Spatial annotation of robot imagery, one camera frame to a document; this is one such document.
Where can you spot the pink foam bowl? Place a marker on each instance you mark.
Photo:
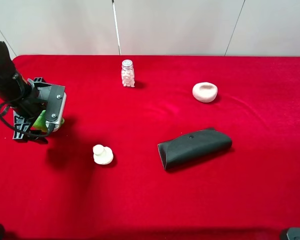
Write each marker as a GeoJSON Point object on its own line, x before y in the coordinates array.
{"type": "Point", "coordinates": [205, 92]}

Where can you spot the red velvet table cloth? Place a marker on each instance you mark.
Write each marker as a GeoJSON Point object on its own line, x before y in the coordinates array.
{"type": "Point", "coordinates": [251, 191]}

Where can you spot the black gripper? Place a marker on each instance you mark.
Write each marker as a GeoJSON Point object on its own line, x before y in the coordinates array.
{"type": "Point", "coordinates": [37, 96]}

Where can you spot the black glasses pouch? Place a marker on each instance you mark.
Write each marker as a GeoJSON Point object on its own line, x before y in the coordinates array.
{"type": "Point", "coordinates": [191, 146]}

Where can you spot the green lime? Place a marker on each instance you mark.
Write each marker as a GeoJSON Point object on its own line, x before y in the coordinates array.
{"type": "Point", "coordinates": [40, 123]}

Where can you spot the glass jar of white pills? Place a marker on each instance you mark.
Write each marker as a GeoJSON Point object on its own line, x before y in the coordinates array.
{"type": "Point", "coordinates": [127, 73]}

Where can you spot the white mushroom toy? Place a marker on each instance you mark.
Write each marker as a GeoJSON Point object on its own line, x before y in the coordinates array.
{"type": "Point", "coordinates": [102, 155]}

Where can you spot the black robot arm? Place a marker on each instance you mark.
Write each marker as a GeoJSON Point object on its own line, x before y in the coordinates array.
{"type": "Point", "coordinates": [12, 86]}

